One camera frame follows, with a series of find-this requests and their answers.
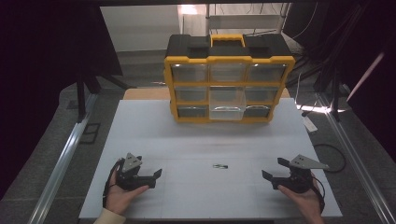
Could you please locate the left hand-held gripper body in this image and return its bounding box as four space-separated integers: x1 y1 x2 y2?
116 152 147 191

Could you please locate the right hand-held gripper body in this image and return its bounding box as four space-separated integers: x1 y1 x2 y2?
284 154 331 194

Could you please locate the person's right hand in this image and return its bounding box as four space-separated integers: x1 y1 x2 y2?
277 180 325 217

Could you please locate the person's left hand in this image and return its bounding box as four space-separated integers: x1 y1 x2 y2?
105 169 150 217

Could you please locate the white paper tag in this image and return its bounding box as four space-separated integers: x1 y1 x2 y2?
301 115 318 133

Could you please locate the wooden board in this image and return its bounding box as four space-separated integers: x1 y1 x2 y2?
122 88 291 101

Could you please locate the black metal stand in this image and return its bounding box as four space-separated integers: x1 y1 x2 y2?
330 70 343 122
76 73 136 123

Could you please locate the clear plastic organizer drawer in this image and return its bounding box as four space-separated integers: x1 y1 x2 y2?
208 86 248 121

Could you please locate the dark curtain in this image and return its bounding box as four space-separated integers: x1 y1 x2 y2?
0 0 123 201
289 0 396 163

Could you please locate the yellow and black parts organizer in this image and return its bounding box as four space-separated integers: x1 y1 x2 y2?
163 33 297 124

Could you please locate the white metal shelf rack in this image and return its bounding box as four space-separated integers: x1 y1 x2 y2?
205 3 292 35

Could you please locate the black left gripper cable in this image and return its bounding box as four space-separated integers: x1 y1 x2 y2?
102 158 125 208

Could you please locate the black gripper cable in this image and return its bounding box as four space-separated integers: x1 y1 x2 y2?
102 158 125 208
310 173 327 213

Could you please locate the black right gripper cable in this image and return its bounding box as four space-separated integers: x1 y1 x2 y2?
310 173 327 213

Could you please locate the black looped floor cable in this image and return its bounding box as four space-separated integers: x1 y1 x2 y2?
312 143 347 175

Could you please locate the aluminium floor rail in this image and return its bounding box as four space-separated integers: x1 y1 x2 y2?
317 92 396 224
27 92 100 224

